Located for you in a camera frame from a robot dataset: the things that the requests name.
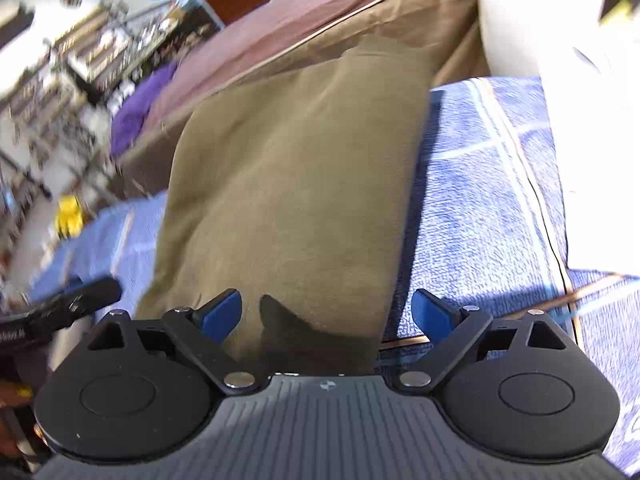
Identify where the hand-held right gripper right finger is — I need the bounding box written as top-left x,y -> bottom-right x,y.
394,288 -> 582,395

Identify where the yellow object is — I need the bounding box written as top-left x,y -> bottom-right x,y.
54,195 -> 87,239

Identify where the white quilt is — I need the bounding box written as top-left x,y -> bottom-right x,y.
536,20 -> 640,279

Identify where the purple cloth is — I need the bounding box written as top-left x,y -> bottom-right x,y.
108,61 -> 182,162

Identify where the maroon and brown duvet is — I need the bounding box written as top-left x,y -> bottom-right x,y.
116,0 -> 492,202

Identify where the cluttered metal shelf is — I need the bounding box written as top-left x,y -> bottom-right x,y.
0,0 -> 223,211

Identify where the olive green sweatshirt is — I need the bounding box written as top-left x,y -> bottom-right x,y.
134,42 -> 437,377

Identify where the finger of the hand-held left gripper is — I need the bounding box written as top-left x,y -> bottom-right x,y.
27,276 -> 124,320

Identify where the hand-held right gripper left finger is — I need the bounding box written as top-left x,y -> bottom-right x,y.
86,288 -> 267,395

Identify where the person's left hand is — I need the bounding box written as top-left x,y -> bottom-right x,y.
0,379 -> 48,458

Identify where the white pillow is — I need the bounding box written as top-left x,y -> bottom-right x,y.
476,0 -> 608,80

